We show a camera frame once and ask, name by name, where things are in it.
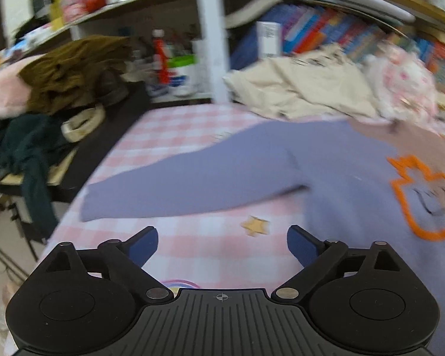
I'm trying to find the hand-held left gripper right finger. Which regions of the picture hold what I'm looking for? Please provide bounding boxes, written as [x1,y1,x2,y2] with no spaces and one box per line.
[271,225,406,303]

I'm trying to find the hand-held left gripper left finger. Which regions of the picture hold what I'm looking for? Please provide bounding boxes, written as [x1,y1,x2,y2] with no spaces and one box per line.
[44,226,175,303]

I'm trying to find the purple and pink sweater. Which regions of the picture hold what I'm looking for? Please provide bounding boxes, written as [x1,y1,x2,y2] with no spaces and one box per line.
[80,116,445,356]

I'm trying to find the black side table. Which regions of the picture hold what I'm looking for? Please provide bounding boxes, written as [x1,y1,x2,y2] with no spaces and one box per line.
[0,82,151,204]

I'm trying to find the dark green garment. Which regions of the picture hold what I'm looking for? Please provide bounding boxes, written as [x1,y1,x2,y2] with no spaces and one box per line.
[0,113,78,240]

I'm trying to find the cream printed garment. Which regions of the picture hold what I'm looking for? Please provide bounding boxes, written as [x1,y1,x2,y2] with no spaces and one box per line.
[222,42,381,121]

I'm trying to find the dark round object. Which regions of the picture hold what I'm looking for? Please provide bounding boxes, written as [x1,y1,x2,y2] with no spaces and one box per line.
[96,70,130,106]

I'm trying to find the white can green band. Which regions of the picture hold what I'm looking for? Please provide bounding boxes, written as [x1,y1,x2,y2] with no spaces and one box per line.
[169,55,197,97]

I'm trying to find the red tassel charm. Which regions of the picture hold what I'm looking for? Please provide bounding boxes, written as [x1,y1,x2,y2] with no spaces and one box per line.
[153,30,170,84]

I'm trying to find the olive brown garment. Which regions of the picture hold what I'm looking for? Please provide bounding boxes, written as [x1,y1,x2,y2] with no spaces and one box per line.
[18,35,132,115]

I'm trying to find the white pink plush bunny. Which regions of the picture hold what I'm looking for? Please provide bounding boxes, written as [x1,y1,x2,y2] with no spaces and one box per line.
[367,50,440,123]

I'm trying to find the pink fluffy cloth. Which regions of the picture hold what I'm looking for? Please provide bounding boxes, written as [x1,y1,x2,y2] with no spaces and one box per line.
[0,54,47,119]

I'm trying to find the white labelled box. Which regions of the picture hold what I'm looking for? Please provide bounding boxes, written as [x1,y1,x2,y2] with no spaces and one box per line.
[256,21,282,59]

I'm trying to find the row of colourful books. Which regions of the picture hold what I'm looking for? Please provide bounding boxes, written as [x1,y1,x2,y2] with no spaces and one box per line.
[230,2,445,93]

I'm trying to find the white wooden bookshelf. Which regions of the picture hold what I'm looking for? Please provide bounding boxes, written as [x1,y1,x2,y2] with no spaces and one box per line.
[0,0,445,127]

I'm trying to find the thick book with dark cover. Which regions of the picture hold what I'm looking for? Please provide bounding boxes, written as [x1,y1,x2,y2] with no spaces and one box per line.
[224,0,282,28]

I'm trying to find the white flat device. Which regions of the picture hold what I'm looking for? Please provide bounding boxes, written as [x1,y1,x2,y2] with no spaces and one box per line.
[324,0,416,23]

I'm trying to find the beige strap watch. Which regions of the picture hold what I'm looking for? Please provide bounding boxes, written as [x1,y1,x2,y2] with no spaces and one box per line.
[61,104,106,143]

